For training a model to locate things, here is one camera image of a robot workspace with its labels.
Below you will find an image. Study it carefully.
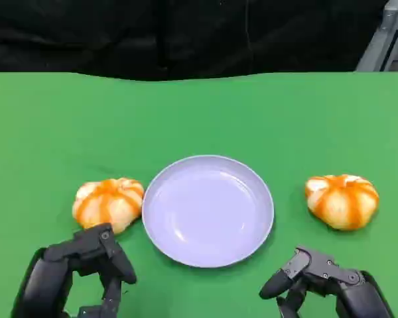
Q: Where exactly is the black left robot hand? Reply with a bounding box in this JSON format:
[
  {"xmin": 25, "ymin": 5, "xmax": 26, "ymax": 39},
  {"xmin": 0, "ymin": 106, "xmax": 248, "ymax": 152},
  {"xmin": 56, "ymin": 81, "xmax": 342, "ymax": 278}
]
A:
[{"xmin": 11, "ymin": 222, "xmax": 137, "ymax": 318}]

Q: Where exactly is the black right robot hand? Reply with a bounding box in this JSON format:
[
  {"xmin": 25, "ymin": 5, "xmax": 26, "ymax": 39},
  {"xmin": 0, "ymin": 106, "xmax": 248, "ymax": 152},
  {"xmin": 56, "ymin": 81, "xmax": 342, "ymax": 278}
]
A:
[{"xmin": 259, "ymin": 245, "xmax": 394, "ymax": 318}]

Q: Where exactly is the orange and white bread roll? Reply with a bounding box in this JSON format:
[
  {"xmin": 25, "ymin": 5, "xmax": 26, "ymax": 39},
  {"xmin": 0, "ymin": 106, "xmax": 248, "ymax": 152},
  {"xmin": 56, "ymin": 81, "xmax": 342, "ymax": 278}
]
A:
[
  {"xmin": 304, "ymin": 174, "xmax": 380, "ymax": 231},
  {"xmin": 72, "ymin": 178, "xmax": 145, "ymax": 235}
]

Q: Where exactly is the lilac plate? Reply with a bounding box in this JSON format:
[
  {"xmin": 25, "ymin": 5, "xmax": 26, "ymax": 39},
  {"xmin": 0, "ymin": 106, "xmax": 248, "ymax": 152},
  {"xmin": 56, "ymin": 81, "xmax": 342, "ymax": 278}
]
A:
[{"xmin": 141, "ymin": 154, "xmax": 275, "ymax": 268}]

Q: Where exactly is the green table cloth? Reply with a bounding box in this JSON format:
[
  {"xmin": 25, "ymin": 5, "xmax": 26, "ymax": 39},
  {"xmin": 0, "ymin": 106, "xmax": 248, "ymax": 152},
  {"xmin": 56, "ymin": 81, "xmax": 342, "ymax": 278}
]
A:
[{"xmin": 0, "ymin": 71, "xmax": 398, "ymax": 318}]

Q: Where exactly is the black backdrop curtain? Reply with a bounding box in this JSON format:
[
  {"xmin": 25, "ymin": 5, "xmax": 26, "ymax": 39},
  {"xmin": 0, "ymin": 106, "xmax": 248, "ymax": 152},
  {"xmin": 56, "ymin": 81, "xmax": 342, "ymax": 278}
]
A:
[{"xmin": 0, "ymin": 0, "xmax": 389, "ymax": 82}]

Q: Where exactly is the grey metal frame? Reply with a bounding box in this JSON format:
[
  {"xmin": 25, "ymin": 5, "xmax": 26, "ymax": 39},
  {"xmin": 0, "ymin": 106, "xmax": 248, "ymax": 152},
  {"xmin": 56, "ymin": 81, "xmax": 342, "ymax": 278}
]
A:
[{"xmin": 355, "ymin": 0, "xmax": 398, "ymax": 72}]

